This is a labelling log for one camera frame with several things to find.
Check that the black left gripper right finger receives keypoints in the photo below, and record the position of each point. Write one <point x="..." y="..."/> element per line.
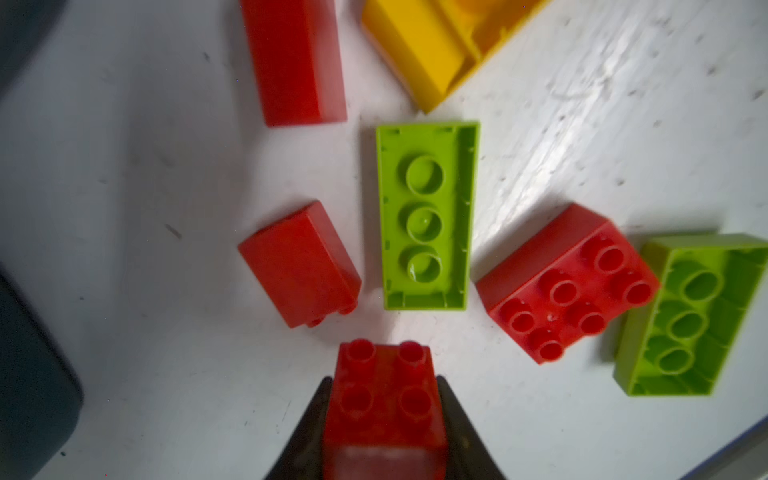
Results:
<point x="468" y="458"/>

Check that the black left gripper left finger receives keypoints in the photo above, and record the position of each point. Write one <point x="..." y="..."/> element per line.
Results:
<point x="302" y="457"/>

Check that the green long lego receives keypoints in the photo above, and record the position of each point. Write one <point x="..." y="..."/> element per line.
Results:
<point x="426" y="185"/>
<point x="678" y="343"/>

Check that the small red lego brick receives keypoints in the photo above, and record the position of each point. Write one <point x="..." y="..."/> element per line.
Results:
<point x="295" y="51"/>

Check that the yellow arched lego brick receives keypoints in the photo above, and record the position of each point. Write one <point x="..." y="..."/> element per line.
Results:
<point x="434" y="46"/>

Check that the left dark teal bin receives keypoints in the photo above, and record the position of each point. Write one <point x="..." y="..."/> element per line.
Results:
<point x="41" y="397"/>

